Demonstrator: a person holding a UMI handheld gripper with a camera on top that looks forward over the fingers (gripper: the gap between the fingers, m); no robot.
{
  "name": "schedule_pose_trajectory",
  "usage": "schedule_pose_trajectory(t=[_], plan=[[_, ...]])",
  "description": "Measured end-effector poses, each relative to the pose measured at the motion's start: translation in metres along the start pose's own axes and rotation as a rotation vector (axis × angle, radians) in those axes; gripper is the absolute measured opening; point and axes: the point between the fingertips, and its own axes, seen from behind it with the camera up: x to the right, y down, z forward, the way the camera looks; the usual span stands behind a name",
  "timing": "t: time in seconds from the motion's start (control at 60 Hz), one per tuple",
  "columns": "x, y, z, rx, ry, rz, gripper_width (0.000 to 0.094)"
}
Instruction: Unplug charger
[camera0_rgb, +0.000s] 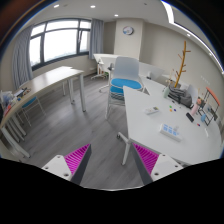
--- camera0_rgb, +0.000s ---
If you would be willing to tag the long wooden desk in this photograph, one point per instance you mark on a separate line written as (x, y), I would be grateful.
(39, 85)

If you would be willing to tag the white chair blue cushion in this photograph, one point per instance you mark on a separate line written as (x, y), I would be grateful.
(126, 73)

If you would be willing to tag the white charger plug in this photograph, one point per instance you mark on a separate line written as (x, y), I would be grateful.
(176, 128)

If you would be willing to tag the white table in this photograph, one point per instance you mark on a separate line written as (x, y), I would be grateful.
(200, 142)

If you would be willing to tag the large window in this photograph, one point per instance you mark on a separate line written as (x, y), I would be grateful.
(58, 39)

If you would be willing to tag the white background desk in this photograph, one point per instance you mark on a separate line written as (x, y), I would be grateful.
(105, 64)

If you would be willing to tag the white remote control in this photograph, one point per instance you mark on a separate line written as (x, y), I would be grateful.
(152, 110)

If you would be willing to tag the green bottle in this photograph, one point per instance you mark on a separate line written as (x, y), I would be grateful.
(166, 92)

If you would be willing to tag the round wall clock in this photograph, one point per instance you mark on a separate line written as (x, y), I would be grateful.
(128, 30)

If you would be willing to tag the grey backpack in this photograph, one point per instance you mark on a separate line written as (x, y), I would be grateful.
(180, 96)

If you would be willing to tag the grey curtain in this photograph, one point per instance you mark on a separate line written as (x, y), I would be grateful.
(21, 67)
(96, 37)

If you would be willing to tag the grey left curtain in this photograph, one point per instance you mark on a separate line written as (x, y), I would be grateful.
(21, 67)

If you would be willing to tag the blue stool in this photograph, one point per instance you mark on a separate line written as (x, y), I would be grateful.
(31, 104)

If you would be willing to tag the white power strip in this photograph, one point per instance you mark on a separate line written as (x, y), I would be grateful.
(170, 132)

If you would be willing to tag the clutter on wooden desk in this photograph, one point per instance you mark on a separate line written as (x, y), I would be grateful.
(8, 99)

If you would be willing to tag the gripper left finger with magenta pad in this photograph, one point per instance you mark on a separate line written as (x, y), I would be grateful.
(72, 166)

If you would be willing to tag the grey right curtain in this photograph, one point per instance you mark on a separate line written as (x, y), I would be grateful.
(96, 37)

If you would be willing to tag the yellow wooden coat tree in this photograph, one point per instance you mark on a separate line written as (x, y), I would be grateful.
(182, 69)

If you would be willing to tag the black rack orange top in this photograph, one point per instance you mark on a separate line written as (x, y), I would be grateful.
(209, 106)

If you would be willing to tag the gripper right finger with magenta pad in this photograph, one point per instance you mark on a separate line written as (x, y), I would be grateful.
(153, 166)

